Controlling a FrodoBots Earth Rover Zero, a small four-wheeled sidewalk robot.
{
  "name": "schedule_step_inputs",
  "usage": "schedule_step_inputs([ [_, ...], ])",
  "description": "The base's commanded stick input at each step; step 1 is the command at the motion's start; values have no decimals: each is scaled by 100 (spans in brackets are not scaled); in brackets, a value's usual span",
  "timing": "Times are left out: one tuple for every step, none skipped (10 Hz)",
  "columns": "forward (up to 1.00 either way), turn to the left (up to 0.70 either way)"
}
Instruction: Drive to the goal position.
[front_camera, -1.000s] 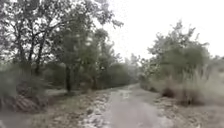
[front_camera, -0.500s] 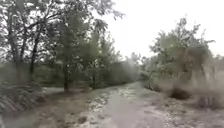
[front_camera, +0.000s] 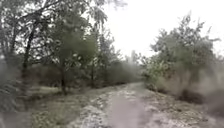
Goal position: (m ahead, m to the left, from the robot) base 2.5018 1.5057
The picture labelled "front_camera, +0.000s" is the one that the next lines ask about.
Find grass verge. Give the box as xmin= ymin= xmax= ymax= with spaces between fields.
xmin=143 ymin=88 xmax=224 ymax=128
xmin=0 ymin=84 xmax=118 ymax=128

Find pale dirt path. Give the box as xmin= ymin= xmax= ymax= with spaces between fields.
xmin=68 ymin=81 xmax=214 ymax=128

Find wood of green trees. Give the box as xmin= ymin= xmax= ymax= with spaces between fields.
xmin=0 ymin=0 xmax=143 ymax=98

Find green bushes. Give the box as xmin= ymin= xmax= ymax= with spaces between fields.
xmin=139 ymin=13 xmax=224 ymax=116

